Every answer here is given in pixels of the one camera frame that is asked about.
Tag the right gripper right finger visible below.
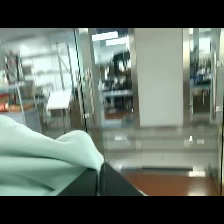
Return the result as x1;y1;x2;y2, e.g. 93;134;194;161
99;162;146;197

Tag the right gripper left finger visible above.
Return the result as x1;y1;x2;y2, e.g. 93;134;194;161
57;167;99;197

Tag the pale green shirt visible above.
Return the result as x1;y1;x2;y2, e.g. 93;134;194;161
0;114;105;197

